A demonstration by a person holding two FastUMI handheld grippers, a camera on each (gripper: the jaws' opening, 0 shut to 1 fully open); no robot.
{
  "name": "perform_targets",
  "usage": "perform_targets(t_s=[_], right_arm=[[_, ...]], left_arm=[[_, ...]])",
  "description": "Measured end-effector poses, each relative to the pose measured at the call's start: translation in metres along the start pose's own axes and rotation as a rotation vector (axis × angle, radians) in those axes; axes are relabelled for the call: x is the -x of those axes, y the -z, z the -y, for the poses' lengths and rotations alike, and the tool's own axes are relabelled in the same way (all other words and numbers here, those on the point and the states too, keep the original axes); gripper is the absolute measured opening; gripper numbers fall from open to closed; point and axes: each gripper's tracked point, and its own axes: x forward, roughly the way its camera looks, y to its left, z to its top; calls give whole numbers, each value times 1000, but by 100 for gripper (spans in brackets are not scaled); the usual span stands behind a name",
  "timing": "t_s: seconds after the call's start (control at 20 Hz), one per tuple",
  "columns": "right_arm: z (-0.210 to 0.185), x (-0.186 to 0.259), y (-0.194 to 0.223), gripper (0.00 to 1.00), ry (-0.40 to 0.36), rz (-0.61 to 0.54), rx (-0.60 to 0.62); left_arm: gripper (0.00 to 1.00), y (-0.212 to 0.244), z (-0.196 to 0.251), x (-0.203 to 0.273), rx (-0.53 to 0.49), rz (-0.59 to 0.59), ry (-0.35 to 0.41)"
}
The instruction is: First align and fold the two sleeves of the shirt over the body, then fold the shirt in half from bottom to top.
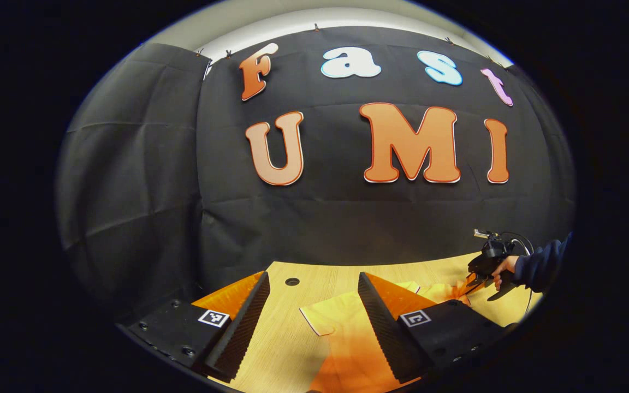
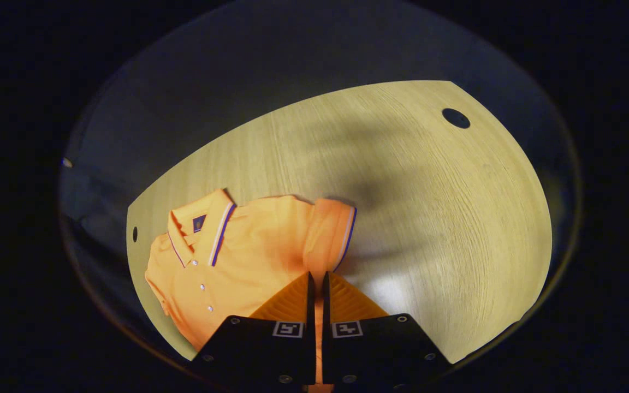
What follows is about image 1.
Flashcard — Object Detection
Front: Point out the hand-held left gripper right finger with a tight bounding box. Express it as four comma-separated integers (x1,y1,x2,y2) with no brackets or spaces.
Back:
357,272,512,383

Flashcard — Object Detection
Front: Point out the row of small backdrop clamps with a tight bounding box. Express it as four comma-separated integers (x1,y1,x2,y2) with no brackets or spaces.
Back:
195,22,512,69

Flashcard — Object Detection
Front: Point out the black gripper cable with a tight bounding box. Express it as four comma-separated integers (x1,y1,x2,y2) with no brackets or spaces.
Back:
503,231,535,317

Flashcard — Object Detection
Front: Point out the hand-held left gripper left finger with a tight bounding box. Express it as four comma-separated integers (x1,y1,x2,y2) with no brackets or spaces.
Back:
126,271,271,383

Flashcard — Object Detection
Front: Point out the orange polo T-shirt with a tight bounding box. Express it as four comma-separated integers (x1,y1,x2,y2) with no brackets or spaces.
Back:
299,277,490,393

